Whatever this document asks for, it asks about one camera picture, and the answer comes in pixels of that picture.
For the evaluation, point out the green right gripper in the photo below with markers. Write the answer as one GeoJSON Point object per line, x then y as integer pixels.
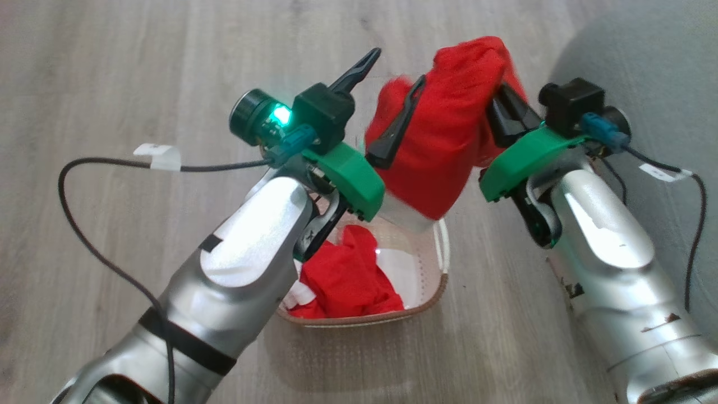
{"type": "Point", "coordinates": [527, 157]}

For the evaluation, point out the cream basket with brown rim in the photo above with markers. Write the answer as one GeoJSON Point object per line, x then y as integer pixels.
{"type": "Point", "coordinates": [426, 280]}

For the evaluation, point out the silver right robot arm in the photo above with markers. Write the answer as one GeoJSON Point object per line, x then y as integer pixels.
{"type": "Point", "coordinates": [606, 241]}

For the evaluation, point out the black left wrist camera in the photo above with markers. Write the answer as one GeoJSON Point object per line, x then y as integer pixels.
{"type": "Point", "coordinates": [322, 112]}

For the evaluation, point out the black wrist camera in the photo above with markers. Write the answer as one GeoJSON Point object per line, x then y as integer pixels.
{"type": "Point", "coordinates": [322, 112]}
{"type": "Point", "coordinates": [572, 101]}

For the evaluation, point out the red garment with white trim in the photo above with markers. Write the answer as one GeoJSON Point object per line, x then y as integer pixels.
{"type": "Point", "coordinates": [348, 280]}
{"type": "Point", "coordinates": [449, 123]}

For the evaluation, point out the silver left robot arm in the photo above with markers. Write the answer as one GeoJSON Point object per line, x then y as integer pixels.
{"type": "Point", "coordinates": [252, 235]}

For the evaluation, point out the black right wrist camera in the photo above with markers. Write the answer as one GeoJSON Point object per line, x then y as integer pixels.
{"type": "Point", "coordinates": [572, 101]}

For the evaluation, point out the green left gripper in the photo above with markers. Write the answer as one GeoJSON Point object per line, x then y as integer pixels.
{"type": "Point", "coordinates": [350, 179]}

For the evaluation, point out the grey fabric sofa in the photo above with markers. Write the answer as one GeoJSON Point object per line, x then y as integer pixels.
{"type": "Point", "coordinates": [662, 56]}

